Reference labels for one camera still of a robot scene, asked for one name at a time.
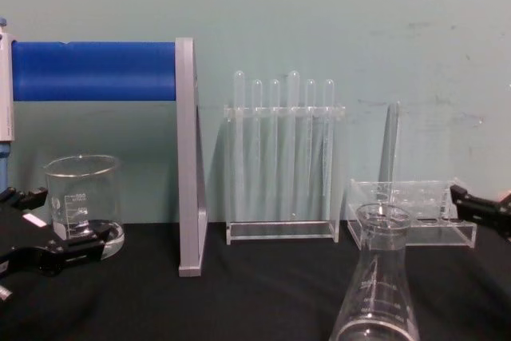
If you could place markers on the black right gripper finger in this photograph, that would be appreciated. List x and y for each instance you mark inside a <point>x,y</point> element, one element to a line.
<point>479,216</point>
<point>471,194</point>

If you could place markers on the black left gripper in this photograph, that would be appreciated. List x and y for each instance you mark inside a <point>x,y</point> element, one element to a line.
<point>20,233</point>

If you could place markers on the clear acrylic low tube rack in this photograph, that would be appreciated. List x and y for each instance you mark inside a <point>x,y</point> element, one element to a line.
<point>435,233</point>

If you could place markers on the clear glass beaker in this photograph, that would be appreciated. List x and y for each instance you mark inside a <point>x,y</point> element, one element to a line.
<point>81,181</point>

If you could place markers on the clear test tube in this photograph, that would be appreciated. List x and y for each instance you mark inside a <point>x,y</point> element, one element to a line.
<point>328,93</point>
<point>274,93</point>
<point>310,93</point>
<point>294,89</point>
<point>393,137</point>
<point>256,93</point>
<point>238,89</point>

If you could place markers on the clear glass conical flask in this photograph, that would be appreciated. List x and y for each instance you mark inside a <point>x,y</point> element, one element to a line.
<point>379,277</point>

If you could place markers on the grey upright stand panel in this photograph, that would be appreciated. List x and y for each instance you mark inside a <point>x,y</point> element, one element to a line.
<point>187,157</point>

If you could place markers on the blue cylinder roll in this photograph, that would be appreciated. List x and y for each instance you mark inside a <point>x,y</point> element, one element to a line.
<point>92,71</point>

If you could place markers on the clear acrylic tall tube rack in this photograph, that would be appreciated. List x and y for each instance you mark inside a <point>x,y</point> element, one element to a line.
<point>279,233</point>

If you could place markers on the black table cloth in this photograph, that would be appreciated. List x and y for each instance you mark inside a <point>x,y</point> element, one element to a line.
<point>255,301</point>

